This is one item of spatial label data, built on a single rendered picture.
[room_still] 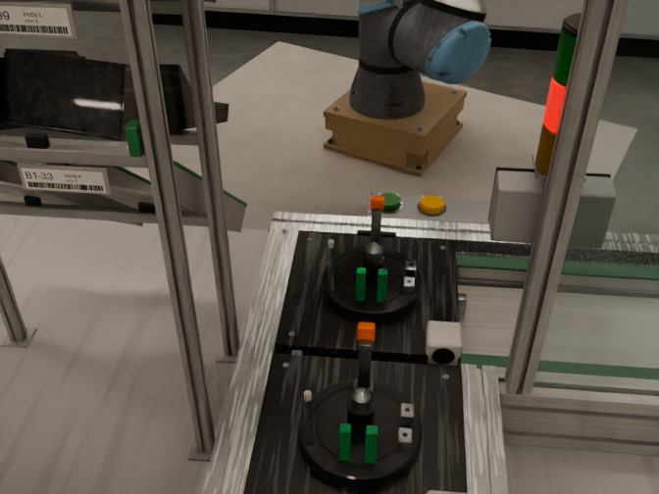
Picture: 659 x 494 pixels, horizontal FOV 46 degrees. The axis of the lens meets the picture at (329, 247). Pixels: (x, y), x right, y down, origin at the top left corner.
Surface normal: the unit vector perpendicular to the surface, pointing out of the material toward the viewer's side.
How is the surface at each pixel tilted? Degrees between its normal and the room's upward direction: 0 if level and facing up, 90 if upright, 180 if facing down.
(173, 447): 0
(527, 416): 90
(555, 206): 90
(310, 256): 0
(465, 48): 95
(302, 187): 0
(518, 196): 90
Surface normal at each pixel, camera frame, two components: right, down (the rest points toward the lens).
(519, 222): -0.10, 0.63
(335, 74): 0.00, -0.78
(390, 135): -0.49, 0.55
